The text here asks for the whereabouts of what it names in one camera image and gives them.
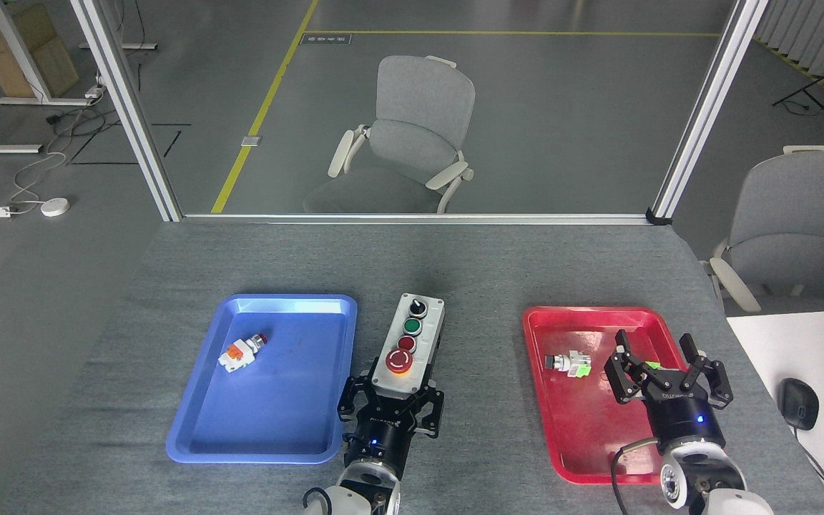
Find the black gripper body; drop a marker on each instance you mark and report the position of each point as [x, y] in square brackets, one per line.
[687, 422]
[382, 436]

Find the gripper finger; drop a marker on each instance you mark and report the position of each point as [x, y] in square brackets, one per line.
[353, 400]
[432, 411]
[712, 379]
[623, 372]

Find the grey control box with buttons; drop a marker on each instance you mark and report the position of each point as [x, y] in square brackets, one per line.
[412, 343]

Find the brown cardboard box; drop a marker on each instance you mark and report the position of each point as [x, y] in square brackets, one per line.
[33, 50]

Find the red plastic tray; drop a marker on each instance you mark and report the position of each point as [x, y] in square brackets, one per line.
[584, 422]

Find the blue plastic tray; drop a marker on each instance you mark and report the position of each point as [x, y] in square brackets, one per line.
[276, 400]

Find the black computer mouse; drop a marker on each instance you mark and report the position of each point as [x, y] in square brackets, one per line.
[798, 404]

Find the white desk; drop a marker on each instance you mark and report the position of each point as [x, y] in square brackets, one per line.
[812, 350]

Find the grey felt table cover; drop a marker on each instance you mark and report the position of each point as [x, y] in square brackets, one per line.
[440, 265]

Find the grey office chair white arms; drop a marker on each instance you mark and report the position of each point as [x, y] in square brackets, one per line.
[412, 136]
[798, 229]

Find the silver floor outlet plate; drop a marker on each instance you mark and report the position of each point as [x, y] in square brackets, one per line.
[251, 141]

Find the white round floor device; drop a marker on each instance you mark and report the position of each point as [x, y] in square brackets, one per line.
[55, 207]

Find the dark floor label plate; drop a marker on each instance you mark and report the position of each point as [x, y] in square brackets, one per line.
[326, 39]

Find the black knob green base switch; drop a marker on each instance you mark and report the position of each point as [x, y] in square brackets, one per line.
[569, 363]

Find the red button orange white switch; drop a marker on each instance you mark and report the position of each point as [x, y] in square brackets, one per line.
[238, 352]

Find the silver aluminium frame rail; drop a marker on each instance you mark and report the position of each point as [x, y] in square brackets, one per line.
[419, 219]

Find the silver aluminium frame post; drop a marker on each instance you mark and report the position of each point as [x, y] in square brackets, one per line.
[129, 107]
[705, 114]

